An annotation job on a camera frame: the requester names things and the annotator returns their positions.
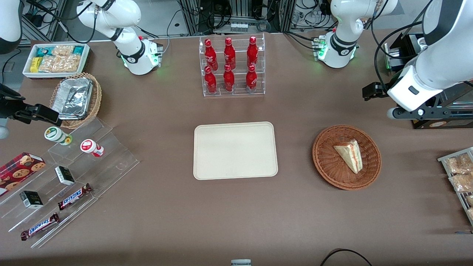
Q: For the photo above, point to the brown wicker basket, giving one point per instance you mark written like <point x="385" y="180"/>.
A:
<point x="329" y="166"/>

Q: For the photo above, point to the clear bag of crackers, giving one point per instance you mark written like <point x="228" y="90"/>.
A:
<point x="63" y="50"/>

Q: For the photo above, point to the aluminium frame rack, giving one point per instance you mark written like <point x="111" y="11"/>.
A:
<point x="196" y="16"/>

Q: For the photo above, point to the small teal snack packet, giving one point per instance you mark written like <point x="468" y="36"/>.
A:
<point x="78" y="50"/>

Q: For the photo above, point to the yellow snack packet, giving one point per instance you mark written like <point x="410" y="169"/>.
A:
<point x="36" y="64"/>

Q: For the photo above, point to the large clear cracker bag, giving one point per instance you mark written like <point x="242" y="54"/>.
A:
<point x="61" y="63"/>

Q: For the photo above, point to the red cola bottle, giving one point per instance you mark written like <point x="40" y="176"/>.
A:
<point x="251" y="80"/>
<point x="210" y="55"/>
<point x="252" y="53"/>
<point x="228" y="81"/>
<point x="229" y="54"/>
<point x="210" y="83"/>

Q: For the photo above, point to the grey device edge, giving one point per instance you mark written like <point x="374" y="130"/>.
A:
<point x="241" y="262"/>

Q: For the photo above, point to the clear acrylic bottle rack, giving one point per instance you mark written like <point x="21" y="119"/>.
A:
<point x="238" y="92"/>

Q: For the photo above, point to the stacked foil trays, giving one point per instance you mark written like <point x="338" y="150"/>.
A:
<point x="72" y="98"/>

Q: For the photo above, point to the green cap yogurt bottle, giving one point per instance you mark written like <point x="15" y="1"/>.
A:
<point x="55" y="134"/>

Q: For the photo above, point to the cream plastic tray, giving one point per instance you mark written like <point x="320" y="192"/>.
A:
<point x="234" y="151"/>

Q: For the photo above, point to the red cookie box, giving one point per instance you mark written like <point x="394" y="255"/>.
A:
<point x="18" y="171"/>

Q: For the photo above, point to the white power strip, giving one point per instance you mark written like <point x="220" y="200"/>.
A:
<point x="238" y="27"/>

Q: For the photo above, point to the triangle sandwich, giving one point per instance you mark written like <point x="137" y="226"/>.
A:
<point x="349" y="155"/>

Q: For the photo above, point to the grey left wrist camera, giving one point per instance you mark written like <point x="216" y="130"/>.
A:
<point x="406" y="113"/>

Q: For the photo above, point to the light wicker basket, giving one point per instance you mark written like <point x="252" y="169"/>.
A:
<point x="97" y="98"/>

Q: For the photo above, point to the white snack box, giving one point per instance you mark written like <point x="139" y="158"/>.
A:
<point x="85" y="59"/>

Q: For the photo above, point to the red cap yogurt bottle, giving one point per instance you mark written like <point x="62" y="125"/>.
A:
<point x="89" y="147"/>

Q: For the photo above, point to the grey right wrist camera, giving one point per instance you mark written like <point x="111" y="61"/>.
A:
<point x="3" y="132"/>

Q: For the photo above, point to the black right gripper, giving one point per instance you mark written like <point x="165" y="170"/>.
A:
<point x="11" y="106"/>

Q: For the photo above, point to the black food warmer machine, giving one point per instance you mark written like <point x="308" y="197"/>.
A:
<point x="425" y="125"/>

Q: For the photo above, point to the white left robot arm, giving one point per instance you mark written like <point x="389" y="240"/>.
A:
<point x="342" y="22"/>

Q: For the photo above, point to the clear snack bag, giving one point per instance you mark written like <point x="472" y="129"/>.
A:
<point x="470" y="213"/>
<point x="470" y="200"/>
<point x="458" y="164"/>
<point x="462" y="183"/>

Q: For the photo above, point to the snickers bar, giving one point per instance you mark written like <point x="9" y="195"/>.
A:
<point x="38" y="227"/>
<point x="74" y="197"/>

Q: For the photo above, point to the clear acrylic step display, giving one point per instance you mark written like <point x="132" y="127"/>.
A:
<point x="111" y="162"/>

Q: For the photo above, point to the small black box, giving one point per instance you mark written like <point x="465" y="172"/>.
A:
<point x="31" y="199"/>
<point x="64" y="175"/>

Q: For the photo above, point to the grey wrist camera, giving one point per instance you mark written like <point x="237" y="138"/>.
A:
<point x="406" y="113"/>
<point x="3" y="132"/>

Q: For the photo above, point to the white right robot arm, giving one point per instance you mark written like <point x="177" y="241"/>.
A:
<point x="129" y="51"/>

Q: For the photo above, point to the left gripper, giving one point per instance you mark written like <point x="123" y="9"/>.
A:
<point x="380" y="89"/>

